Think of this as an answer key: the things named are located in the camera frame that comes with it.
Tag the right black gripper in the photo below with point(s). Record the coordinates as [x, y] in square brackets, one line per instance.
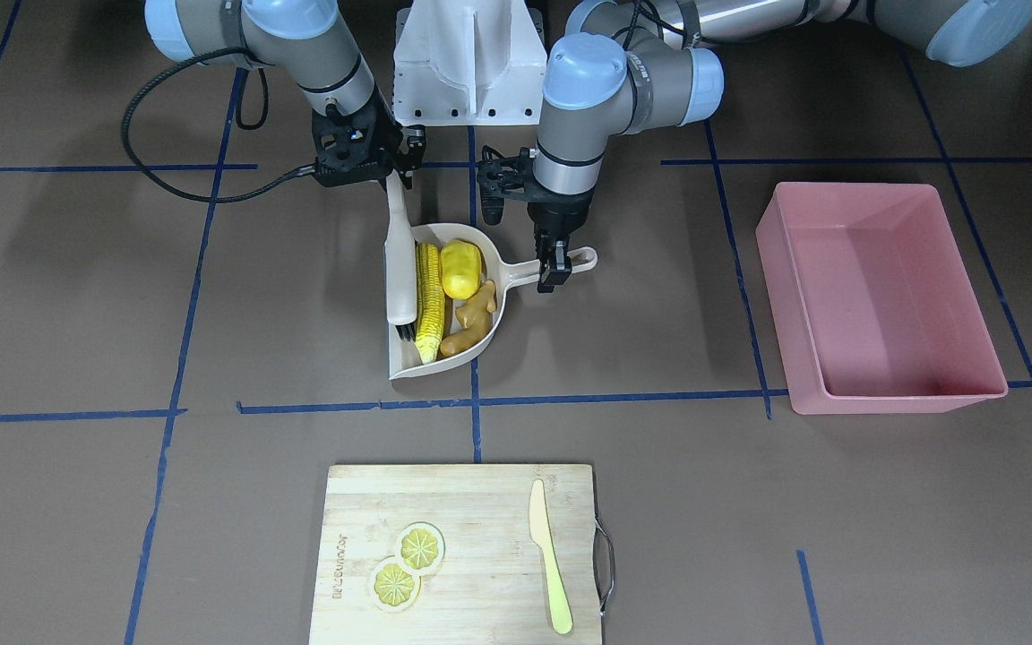
[381, 123]

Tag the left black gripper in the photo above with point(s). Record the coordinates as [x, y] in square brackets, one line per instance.
[557, 212]

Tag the brown toy ginger root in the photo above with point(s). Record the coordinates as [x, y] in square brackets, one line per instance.
[475, 319]

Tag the beige hand brush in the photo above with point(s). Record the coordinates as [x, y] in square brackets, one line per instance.
[400, 262]

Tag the yellow toy corn cob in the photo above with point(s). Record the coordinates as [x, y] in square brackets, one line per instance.
[431, 303]

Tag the beige plastic dustpan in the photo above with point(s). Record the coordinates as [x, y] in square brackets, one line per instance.
[445, 295]

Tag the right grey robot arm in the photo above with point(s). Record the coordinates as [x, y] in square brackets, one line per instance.
[308, 39]

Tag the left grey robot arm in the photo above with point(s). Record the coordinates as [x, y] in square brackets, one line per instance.
[623, 68]

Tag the pink plastic bin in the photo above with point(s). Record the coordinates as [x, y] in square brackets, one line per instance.
[872, 304]

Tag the yellow plastic knife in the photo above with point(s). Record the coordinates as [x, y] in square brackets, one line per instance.
[559, 608]

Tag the lemon slice inner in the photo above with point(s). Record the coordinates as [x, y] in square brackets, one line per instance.
[420, 548]

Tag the bamboo cutting board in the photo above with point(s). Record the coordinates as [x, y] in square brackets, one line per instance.
[491, 586]

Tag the lemon slice near edge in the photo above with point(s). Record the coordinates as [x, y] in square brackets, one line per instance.
[392, 587]

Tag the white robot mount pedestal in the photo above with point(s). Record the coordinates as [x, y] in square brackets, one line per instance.
[468, 63]

